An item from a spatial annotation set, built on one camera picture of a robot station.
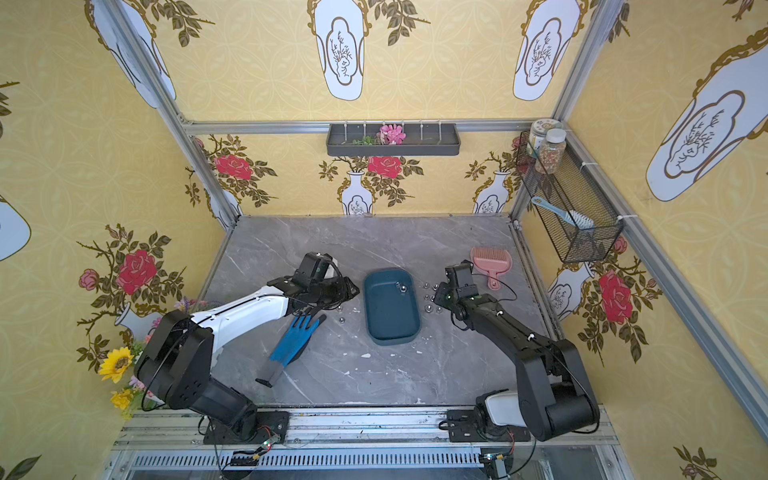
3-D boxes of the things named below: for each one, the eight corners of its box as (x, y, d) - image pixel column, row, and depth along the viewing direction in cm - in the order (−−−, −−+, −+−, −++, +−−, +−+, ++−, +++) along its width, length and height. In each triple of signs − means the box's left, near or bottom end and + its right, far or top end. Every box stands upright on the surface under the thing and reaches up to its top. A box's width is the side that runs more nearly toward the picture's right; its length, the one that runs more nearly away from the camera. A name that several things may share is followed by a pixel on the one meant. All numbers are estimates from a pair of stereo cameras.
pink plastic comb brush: (477, 290, 102) (479, 285, 99) (468, 251, 112) (470, 246, 110) (517, 290, 101) (520, 285, 99) (504, 251, 112) (507, 246, 110)
